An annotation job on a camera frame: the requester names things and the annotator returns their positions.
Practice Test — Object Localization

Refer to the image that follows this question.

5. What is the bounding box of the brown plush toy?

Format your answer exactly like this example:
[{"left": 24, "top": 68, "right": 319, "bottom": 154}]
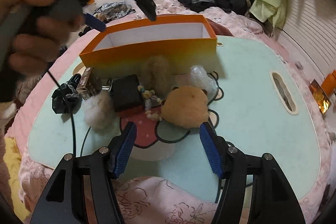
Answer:
[{"left": 161, "top": 85, "right": 209, "bottom": 128}]

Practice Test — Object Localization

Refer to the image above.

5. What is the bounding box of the black hair clip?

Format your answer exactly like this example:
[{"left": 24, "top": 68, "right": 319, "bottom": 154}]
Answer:
[{"left": 67, "top": 73, "right": 82, "bottom": 89}]

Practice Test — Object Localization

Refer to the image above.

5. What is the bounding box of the dark cloth pouch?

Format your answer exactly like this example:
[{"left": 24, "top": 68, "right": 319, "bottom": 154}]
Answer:
[{"left": 51, "top": 82, "right": 82, "bottom": 114}]

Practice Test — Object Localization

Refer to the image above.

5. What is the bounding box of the small brown box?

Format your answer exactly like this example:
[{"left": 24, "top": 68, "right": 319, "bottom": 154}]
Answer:
[{"left": 76, "top": 67, "right": 102, "bottom": 100}]

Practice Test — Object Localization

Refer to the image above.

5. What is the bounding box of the shiny gold packet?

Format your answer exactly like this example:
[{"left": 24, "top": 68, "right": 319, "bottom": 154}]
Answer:
[{"left": 309, "top": 80, "right": 332, "bottom": 114}]

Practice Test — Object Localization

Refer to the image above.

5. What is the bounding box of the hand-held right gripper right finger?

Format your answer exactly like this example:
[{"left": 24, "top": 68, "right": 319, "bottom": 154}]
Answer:
[{"left": 199, "top": 122, "right": 306, "bottom": 224}]

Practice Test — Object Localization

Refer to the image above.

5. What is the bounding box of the orange cardboard box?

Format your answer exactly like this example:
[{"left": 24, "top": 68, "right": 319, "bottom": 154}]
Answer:
[{"left": 79, "top": 14, "right": 218, "bottom": 80}]

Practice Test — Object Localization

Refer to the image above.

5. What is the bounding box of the pink floral blanket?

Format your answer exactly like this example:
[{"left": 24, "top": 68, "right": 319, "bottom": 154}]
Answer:
[{"left": 5, "top": 0, "right": 336, "bottom": 224}]

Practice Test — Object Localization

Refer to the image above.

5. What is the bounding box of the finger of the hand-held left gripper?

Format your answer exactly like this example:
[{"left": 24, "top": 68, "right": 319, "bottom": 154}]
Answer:
[
  {"left": 135, "top": 0, "right": 158, "bottom": 22},
  {"left": 83, "top": 13, "right": 107, "bottom": 32}
]

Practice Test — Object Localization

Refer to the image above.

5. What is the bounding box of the black wallet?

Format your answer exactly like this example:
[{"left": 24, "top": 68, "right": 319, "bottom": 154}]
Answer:
[{"left": 110, "top": 74, "right": 145, "bottom": 113}]

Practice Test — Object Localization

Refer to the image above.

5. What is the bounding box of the white fluffy pompom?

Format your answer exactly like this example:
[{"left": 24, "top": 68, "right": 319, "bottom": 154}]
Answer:
[{"left": 83, "top": 92, "right": 116, "bottom": 131}]

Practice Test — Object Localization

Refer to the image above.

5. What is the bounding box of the clear plastic bag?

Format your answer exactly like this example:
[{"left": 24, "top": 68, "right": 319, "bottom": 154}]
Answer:
[{"left": 189, "top": 65, "right": 219, "bottom": 97}]

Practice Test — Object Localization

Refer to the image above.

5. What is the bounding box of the beige furry pompom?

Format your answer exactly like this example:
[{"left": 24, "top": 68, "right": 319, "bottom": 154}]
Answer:
[{"left": 142, "top": 54, "right": 175, "bottom": 98}]

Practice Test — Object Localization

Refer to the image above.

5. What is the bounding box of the patterned dark garment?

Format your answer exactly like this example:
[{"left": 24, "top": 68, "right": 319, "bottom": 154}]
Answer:
[{"left": 93, "top": 2, "right": 137, "bottom": 23}]

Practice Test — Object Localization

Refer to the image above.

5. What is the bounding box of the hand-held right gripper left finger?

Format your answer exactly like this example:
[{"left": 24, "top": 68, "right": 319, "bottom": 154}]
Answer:
[{"left": 30, "top": 121, "right": 137, "bottom": 224}]

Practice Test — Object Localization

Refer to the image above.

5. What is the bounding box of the white slatted panel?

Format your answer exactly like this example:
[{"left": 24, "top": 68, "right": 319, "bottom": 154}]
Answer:
[{"left": 278, "top": 0, "right": 336, "bottom": 83}]

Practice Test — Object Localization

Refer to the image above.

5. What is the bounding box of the person's left hand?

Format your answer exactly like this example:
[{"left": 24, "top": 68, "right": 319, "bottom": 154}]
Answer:
[{"left": 0, "top": 0, "right": 86, "bottom": 75}]

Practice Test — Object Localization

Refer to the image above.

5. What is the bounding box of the dark red cushion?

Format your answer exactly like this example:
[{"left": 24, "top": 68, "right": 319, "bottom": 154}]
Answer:
[{"left": 207, "top": 21, "right": 234, "bottom": 37}]

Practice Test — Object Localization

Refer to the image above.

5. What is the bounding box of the small orange box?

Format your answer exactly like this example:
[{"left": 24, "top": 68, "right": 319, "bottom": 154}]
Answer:
[{"left": 322, "top": 73, "right": 336, "bottom": 96}]

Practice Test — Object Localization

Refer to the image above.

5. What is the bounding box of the beaded charm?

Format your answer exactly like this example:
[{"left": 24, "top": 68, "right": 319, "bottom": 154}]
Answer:
[{"left": 138, "top": 85, "right": 164, "bottom": 119}]

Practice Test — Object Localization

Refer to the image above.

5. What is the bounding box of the black cable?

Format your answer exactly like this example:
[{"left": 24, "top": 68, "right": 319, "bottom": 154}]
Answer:
[{"left": 47, "top": 69, "right": 92, "bottom": 160}]

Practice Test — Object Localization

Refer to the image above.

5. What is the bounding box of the mint cartoon lap table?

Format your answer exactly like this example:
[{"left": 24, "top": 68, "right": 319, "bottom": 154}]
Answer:
[{"left": 28, "top": 35, "right": 327, "bottom": 203}]

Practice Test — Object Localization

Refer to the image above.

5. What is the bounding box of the yellow cloth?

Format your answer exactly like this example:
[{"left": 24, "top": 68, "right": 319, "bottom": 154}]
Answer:
[{"left": 4, "top": 135, "right": 29, "bottom": 219}]

